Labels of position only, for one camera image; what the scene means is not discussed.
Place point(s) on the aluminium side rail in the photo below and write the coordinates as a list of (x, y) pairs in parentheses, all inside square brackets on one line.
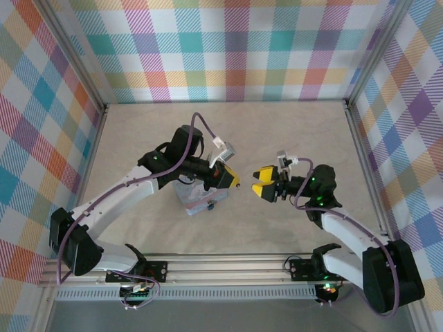
[(93, 145), (363, 152)]

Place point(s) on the aluminium frame post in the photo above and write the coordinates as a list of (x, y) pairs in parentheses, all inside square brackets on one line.
[(74, 58), (377, 52)]

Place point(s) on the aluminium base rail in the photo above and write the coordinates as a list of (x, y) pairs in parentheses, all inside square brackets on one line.
[(225, 269)]

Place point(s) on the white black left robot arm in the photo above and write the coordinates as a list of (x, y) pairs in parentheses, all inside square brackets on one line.
[(114, 193)]

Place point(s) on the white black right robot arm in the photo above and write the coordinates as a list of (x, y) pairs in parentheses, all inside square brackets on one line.
[(346, 228)]

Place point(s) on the small dark padlock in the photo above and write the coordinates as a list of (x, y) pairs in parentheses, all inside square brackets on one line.
[(210, 207)]

